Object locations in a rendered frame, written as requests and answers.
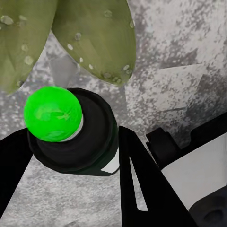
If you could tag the insectifuge atomizer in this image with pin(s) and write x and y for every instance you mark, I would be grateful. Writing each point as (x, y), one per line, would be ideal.
(71, 130)

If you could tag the pot plant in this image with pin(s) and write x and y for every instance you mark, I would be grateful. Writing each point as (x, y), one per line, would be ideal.
(98, 34)

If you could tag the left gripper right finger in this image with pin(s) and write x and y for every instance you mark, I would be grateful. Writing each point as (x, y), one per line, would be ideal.
(165, 209)

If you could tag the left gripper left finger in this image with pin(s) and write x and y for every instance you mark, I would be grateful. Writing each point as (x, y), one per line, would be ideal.
(15, 155)

